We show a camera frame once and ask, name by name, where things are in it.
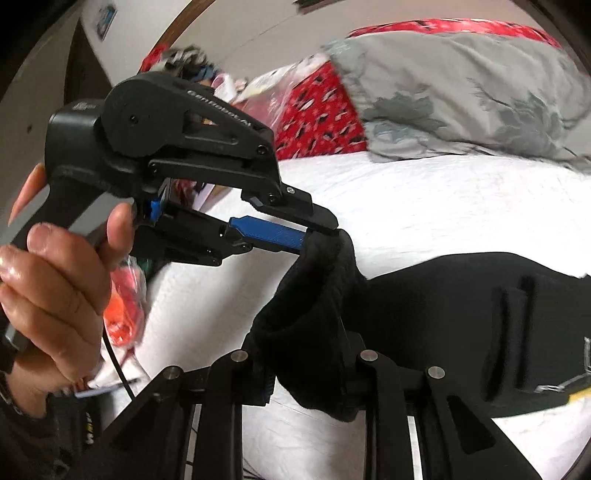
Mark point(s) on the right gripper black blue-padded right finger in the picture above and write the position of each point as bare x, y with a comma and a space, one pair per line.
456, 440

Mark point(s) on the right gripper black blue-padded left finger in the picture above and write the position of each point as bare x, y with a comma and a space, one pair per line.
183, 424

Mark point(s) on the person's left hand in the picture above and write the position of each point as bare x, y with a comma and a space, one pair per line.
54, 292

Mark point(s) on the grey floral pillow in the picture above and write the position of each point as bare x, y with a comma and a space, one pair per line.
423, 95

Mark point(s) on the orange item in plastic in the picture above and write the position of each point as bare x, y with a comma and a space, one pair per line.
124, 316

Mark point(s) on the pile of clothes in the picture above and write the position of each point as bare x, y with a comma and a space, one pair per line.
189, 63

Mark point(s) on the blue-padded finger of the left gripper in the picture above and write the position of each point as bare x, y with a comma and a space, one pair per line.
267, 235

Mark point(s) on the clear plastic bag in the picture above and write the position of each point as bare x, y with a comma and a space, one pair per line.
265, 97

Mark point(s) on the white quilted bedspread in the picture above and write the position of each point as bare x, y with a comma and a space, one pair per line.
398, 214

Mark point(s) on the black pants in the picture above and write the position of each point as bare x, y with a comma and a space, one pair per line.
511, 333

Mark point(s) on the red patterned quilt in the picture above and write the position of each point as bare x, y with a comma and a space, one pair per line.
321, 120

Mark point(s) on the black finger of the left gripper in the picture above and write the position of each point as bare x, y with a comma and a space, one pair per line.
295, 206

